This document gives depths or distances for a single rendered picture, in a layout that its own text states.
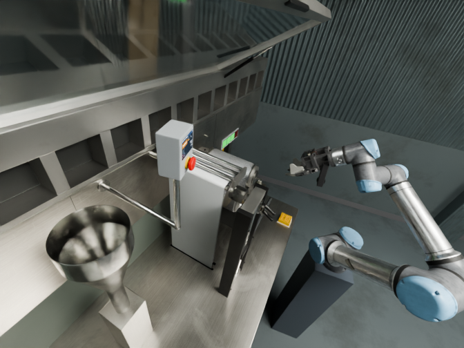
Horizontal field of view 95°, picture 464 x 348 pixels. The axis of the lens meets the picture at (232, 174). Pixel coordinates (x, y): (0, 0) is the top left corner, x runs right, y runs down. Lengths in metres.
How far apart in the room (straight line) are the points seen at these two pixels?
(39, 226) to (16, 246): 0.06
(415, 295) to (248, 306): 0.60
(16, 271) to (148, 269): 0.52
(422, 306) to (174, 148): 0.80
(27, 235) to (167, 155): 0.44
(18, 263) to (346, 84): 2.62
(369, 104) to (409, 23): 0.69
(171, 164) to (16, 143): 0.33
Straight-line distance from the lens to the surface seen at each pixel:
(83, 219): 0.58
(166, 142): 0.41
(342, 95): 2.65
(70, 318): 1.11
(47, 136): 0.65
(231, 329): 1.06
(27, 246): 0.76
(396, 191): 1.00
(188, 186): 0.81
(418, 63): 2.74
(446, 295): 0.88
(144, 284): 1.12
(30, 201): 0.74
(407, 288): 0.88
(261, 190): 0.73
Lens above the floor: 1.90
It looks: 37 degrees down
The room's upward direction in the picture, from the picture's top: 10 degrees clockwise
